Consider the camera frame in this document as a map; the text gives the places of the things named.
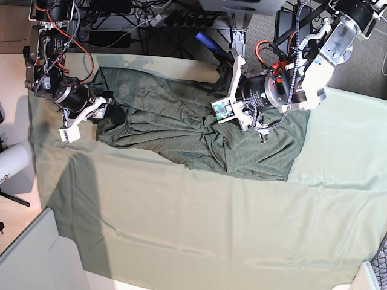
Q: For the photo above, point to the robot arm with orange wires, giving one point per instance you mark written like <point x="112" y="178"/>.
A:
<point x="56" y="24"/>

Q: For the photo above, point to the light green table cloth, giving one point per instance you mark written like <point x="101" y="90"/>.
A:
<point x="141" y="219"/>

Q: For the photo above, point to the robot arm at edge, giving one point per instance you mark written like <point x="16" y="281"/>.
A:
<point x="320" y="52"/>

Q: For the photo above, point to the black power brick left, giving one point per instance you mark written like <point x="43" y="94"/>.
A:
<point x="109" y="39"/>

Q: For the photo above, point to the green long-sleeve T-shirt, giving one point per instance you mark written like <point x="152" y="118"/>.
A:
<point x="176" y="121"/>

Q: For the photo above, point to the white cylinder on stand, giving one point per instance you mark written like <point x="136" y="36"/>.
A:
<point x="12" y="161"/>

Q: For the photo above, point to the black power adapter pair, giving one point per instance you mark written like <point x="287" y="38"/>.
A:
<point x="285" y="19"/>

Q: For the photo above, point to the white foam board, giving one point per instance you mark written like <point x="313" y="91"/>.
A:
<point x="39" y="258"/>

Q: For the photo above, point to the black power strip with plugs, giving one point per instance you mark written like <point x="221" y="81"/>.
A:
<point x="175" y="18"/>

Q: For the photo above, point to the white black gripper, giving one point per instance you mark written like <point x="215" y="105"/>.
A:
<point x="100" y="108"/>
<point x="248" y="97"/>

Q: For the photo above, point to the patterned grey chair corner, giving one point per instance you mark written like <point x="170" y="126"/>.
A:
<point x="378" y="263"/>

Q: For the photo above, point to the aluminium table leg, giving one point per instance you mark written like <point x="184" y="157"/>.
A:
<point x="238" y="23"/>

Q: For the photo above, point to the blue orange clamp at centre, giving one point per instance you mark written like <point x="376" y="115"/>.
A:
<point x="215" y="49"/>

